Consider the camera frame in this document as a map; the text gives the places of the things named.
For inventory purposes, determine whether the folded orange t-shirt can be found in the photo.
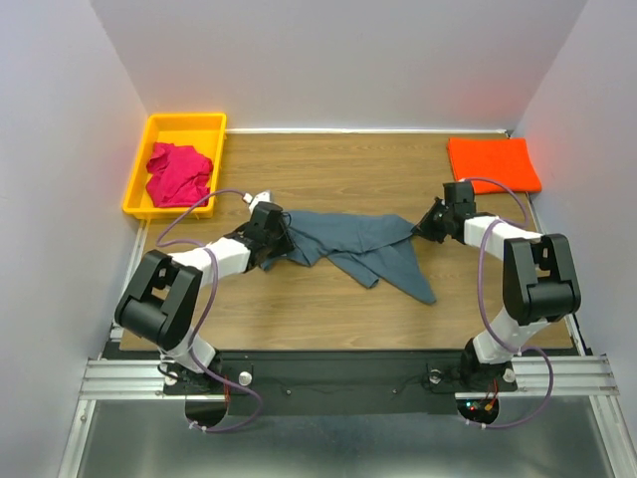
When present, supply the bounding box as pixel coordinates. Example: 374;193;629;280
447;137;542;194

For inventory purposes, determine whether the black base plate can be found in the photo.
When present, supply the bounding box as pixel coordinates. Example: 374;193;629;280
153;350;519;417

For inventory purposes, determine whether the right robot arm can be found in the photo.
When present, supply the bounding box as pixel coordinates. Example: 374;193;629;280
413;180;581;390

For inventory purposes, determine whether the magenta t-shirt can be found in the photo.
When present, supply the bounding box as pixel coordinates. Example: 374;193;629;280
146;142;214;208

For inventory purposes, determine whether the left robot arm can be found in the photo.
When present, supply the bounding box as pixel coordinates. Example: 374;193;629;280
114;201;294;392

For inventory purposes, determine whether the yellow plastic bin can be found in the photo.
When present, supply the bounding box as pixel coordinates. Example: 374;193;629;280
122;113;227;220

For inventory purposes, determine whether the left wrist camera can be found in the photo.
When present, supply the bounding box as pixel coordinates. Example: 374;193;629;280
242;190;272;212

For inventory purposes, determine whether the grey-blue t-shirt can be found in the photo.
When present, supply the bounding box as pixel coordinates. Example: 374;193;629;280
282;210;436;305

